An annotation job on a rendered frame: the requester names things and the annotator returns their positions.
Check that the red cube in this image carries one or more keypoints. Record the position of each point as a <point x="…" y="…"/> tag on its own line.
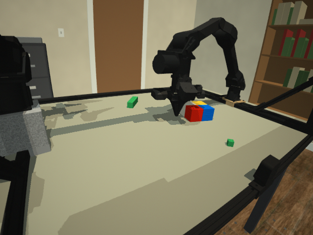
<point x="193" y="113"/>

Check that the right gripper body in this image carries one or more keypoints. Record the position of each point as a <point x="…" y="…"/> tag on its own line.
<point x="162" y="94"/>

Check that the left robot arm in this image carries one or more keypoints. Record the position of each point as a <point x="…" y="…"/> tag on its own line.
<point x="15" y="72"/>

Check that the blue cube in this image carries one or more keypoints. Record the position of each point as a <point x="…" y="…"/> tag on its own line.
<point x="208" y="112"/>

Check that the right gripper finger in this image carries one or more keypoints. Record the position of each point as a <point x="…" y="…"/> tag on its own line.
<point x="174" y="105"/>
<point x="181" y="104"/>

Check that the green rectangular bar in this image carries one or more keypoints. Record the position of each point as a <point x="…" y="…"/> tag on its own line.
<point x="132" y="102"/>

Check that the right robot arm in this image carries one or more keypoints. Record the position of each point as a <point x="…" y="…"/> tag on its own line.
<point x="184" y="43"/>

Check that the small green cube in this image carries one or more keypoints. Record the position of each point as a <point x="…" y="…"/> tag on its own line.
<point x="230" y="142"/>

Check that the white cube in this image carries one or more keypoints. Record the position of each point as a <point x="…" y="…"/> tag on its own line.
<point x="183" y="109"/>

